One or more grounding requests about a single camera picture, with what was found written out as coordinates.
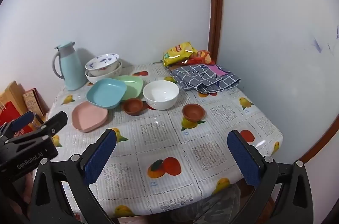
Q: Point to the grey checked cloth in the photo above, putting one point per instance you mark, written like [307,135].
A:
[201,78]

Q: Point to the fruit printed tablecloth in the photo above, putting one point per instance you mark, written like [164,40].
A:
[201,134]

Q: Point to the yellow snack bag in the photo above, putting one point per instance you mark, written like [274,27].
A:
[177,53]

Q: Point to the plain white bowl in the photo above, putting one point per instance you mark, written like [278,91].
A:
[160,97]

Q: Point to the blue patterned bowl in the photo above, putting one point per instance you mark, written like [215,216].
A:
[103,60]

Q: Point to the small brown clay bowl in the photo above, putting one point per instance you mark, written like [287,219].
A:
[132,106]
[193,112]

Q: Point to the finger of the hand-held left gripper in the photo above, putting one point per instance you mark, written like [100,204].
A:
[22,119]
[57,120]

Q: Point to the patterned brown book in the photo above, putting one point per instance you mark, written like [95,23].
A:
[33,102]

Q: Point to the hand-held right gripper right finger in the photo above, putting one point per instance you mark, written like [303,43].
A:
[243,160]

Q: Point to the brown wooden baseboard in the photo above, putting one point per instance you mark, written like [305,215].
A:
[323,136]

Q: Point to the brown wooden door frame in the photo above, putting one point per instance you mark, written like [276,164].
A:
[215,1]

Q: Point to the pink plastic plate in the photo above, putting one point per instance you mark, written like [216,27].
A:
[88,115]

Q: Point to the red snack bag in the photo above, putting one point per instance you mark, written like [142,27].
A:
[202,56]

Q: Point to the large white floral bowl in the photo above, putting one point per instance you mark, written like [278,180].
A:
[103,78]

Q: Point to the red paper bag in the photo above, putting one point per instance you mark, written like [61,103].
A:
[8,112]

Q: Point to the blue plastic plate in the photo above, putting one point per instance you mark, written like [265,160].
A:
[106,93]

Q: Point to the light blue thermos jug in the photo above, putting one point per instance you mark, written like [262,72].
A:
[70,67]

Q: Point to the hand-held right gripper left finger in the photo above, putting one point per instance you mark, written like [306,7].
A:
[100,157]

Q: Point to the green plastic plate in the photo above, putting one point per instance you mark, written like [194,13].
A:
[133,86]

